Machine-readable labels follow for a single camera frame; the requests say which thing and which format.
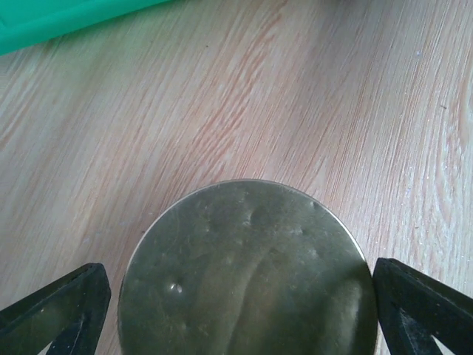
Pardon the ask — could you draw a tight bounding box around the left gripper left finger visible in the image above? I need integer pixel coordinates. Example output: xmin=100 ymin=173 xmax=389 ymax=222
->
xmin=1 ymin=263 xmax=111 ymax=354

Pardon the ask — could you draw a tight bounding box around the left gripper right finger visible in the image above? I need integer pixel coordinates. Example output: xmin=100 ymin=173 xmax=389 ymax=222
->
xmin=372 ymin=258 xmax=472 ymax=354

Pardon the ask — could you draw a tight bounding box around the gold jar lid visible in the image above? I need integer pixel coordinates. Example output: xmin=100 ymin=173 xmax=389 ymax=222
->
xmin=118 ymin=180 xmax=378 ymax=354

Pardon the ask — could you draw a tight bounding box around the green bin with gummy candies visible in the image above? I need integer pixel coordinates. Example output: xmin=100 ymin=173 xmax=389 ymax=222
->
xmin=1 ymin=0 xmax=163 ymax=55

